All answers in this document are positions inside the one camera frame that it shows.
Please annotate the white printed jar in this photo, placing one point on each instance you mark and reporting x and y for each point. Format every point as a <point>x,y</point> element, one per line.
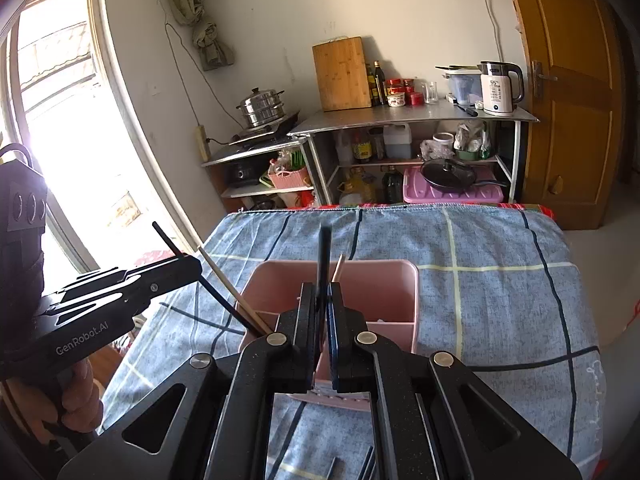
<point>396,100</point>

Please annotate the small pink woven basket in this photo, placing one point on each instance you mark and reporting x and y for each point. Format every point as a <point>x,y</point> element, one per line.
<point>290,180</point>

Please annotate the white electric kettle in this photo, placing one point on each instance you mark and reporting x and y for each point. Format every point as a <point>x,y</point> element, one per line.
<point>497,90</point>

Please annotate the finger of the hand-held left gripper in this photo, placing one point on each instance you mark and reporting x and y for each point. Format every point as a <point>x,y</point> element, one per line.
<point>170,280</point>
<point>100,277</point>

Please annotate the person's left hand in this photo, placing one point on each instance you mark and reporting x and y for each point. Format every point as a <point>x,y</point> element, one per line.
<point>80,395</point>

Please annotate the black pan with glass lid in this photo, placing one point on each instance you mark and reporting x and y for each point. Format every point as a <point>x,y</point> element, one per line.
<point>450,175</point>

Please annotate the soy sauce bottle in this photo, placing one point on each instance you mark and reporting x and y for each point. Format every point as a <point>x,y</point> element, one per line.
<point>362,149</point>

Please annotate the light wooden chopstick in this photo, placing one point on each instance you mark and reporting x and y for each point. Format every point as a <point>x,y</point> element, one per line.
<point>225,277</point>
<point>337,267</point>

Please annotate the dark sauce bottle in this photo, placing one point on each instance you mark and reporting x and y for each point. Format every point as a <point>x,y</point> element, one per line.
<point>371,87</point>
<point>380,85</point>

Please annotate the bamboo cutting board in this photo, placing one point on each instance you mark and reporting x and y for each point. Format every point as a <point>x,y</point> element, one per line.
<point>342,75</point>

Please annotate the yellow cooking oil bottle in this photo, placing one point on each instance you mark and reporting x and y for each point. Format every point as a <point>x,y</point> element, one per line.
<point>357,190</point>

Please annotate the white round container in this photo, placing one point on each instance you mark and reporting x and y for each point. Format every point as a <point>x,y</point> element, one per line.
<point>443,142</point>

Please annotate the metal stove stand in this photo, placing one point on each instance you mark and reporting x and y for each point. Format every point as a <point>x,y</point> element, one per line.
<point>235,157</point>

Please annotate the red patterned mat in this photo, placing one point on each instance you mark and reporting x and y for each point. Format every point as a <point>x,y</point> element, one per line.
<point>150,257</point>

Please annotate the black chopstick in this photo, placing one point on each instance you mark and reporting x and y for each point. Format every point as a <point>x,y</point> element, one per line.
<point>323,260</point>
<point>167,239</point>
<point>366,462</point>
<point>337,470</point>

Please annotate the beige power strip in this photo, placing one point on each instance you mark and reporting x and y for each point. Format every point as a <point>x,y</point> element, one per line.
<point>202,144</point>

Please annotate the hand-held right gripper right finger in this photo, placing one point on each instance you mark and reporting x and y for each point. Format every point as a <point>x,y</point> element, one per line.
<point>337,340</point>

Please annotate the wooden door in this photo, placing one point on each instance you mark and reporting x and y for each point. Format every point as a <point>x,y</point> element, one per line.
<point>565,110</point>

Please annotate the white framed glass door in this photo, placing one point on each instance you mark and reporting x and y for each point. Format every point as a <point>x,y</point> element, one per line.
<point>75,110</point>

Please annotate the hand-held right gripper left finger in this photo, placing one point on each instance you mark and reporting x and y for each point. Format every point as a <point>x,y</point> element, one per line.
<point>302,340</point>

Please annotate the black kitchen utensil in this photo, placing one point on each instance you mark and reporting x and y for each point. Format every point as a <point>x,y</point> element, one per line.
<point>457,67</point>

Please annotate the knotted beige curtain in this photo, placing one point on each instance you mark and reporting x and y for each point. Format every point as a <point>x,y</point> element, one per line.
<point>200,30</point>

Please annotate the kitchen knife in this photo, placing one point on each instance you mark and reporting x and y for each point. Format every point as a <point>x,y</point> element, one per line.
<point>465,108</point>

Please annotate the dark green bottle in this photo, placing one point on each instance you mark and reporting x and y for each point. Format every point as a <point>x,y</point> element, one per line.
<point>392,185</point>

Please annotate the steel steamer pot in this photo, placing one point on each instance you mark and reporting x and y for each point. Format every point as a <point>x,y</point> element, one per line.
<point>260,107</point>

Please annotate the clear glass cup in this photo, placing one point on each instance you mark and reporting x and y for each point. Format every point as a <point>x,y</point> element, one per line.
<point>432,94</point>

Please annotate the black cooktop stove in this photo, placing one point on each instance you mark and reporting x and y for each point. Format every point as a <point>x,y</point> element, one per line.
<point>270,130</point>

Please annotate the water filter pitcher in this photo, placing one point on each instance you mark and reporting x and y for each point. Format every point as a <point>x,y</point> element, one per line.
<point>462,87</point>

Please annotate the white plastic jug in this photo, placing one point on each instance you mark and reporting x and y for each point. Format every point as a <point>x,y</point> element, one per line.
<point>397,142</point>

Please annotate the blue plaid cloth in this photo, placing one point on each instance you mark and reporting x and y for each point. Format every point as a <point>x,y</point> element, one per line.
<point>500,310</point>

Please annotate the pink plastic utensil basket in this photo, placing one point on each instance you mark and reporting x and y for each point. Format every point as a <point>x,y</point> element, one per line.
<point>385,290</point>

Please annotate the pink storage box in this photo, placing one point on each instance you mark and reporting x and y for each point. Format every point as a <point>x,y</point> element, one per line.
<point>420,192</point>

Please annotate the metal kitchen table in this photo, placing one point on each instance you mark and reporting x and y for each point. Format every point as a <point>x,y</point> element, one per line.
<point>400,115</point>

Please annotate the crumpled plastic bags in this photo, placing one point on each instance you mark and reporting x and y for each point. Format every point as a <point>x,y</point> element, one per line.
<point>472,140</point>

